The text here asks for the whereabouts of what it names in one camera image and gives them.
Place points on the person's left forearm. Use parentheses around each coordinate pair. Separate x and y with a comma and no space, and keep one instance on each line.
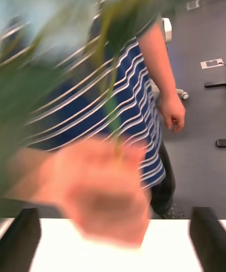
(157,60)

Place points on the person's right hand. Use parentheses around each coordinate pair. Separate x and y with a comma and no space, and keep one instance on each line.
(108,194)

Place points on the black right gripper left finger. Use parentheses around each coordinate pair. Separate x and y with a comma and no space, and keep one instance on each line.
(18,241)

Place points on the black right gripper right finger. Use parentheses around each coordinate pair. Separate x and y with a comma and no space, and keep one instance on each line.
(209,241)

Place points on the person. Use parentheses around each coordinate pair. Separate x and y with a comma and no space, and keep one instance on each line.
(131,102)

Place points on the grey floor socket plate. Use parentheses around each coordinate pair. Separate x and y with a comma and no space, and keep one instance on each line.
(212,63)

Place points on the pale blue flower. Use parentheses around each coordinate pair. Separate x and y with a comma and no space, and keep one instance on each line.
(23,93)

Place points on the person's right forearm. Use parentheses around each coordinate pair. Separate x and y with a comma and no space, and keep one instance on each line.
(40,177)

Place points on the black desk foot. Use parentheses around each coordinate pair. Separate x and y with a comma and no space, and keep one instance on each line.
(215,84)
(221,143)

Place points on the person's left hand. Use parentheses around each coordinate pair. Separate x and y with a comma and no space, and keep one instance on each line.
(174,112)

